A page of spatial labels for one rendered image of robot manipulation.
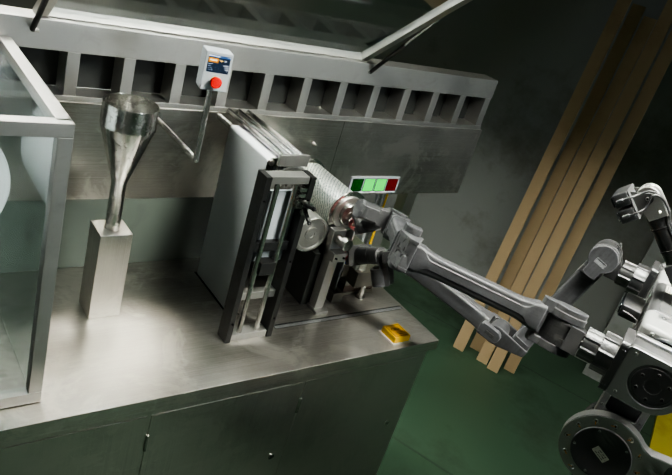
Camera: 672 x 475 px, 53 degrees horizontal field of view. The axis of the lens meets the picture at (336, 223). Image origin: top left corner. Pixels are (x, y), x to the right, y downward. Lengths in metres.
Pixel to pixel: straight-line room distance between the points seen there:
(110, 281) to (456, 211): 3.01
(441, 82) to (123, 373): 1.58
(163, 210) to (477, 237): 2.75
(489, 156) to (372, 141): 1.96
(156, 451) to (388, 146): 1.38
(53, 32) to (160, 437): 1.10
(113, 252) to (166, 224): 0.39
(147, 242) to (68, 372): 0.61
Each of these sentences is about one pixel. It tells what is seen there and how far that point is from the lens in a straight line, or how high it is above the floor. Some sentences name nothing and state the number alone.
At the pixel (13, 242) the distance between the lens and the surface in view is 1.52.
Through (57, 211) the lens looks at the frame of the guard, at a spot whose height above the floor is 1.41.
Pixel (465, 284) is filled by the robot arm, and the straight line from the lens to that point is 1.50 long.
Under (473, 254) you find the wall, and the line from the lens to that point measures 4.64.
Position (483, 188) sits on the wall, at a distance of 4.51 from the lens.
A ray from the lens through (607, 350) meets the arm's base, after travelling 1.49.
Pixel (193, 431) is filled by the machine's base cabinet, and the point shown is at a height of 0.72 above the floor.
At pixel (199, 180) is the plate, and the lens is 2.26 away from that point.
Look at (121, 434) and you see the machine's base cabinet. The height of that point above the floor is 0.77.
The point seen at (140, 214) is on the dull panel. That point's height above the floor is 1.08.
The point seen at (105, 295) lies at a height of 0.98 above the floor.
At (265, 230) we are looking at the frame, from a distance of 1.88.
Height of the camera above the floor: 2.11
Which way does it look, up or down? 24 degrees down
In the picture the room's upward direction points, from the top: 17 degrees clockwise
